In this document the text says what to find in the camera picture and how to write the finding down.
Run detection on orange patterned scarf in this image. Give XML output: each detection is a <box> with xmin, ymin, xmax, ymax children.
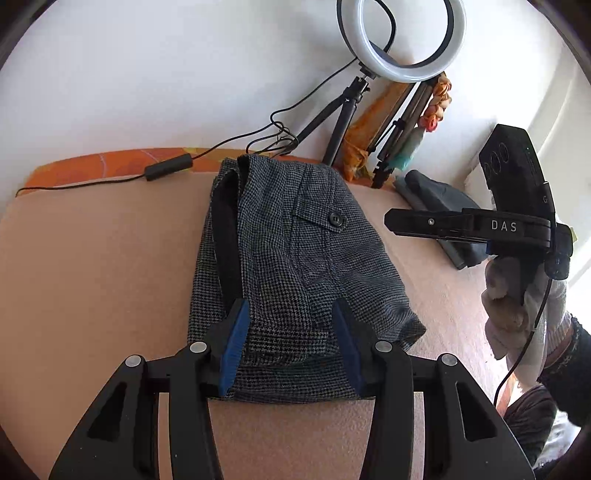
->
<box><xmin>344</xmin><ymin>82</ymin><xmax>416</xmax><ymax>183</ymax></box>

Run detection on grey checked short pants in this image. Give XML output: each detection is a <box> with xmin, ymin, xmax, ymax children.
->
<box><xmin>187</xmin><ymin>154</ymin><xmax>426</xmax><ymax>403</ymax></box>

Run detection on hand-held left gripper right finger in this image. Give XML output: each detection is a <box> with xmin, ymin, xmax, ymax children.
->
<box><xmin>331</xmin><ymin>298</ymin><xmax>536</xmax><ymax>480</ymax></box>

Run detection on person's right forearm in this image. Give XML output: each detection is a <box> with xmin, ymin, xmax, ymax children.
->
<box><xmin>538</xmin><ymin>316</ymin><xmax>591</xmax><ymax>425</ymax></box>

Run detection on orange floral bed sheet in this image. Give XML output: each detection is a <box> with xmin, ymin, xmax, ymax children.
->
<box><xmin>21</xmin><ymin>148</ymin><xmax>324</xmax><ymax>197</ymax></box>

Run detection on black gooseneck holder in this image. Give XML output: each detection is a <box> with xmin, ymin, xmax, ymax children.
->
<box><xmin>367</xmin><ymin>0</ymin><xmax>398</xmax><ymax>52</ymax></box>

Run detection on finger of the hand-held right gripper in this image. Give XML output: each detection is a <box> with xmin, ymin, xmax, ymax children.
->
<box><xmin>384</xmin><ymin>208</ymin><xmax>465</xmax><ymax>240</ymax></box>

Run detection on white ring light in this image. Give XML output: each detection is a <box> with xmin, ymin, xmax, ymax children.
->
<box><xmin>336</xmin><ymin>0</ymin><xmax>467</xmax><ymax>84</ymax></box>

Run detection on black cable with inline switch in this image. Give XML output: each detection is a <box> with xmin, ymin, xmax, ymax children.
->
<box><xmin>16</xmin><ymin>55</ymin><xmax>361</xmax><ymax>198</ymax></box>

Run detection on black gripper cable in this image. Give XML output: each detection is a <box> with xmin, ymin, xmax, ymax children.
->
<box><xmin>493</xmin><ymin>276</ymin><xmax>555</xmax><ymax>408</ymax></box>

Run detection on colourful braided fabric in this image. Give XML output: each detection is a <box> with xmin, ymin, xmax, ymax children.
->
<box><xmin>388</xmin><ymin>74</ymin><xmax>454</xmax><ymax>172</ymax></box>

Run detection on grey folded garment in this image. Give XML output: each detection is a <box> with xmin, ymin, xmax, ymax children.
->
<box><xmin>392</xmin><ymin>178</ymin><xmax>490</xmax><ymax>271</ymax></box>

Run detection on person's right hand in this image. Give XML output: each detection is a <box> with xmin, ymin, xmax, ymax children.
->
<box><xmin>480</xmin><ymin>256</ymin><xmax>568</xmax><ymax>383</ymax></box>

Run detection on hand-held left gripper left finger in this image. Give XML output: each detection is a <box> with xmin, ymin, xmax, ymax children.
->
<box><xmin>48</xmin><ymin>299</ymin><xmax>252</xmax><ymax>480</ymax></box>

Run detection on black mini tripod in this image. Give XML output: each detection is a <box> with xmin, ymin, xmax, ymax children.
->
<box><xmin>295</xmin><ymin>76</ymin><xmax>372</xmax><ymax>167</ymax></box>

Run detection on black folded stand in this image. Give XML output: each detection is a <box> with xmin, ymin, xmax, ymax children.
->
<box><xmin>367</xmin><ymin>71</ymin><xmax>446</xmax><ymax>189</ymax></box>

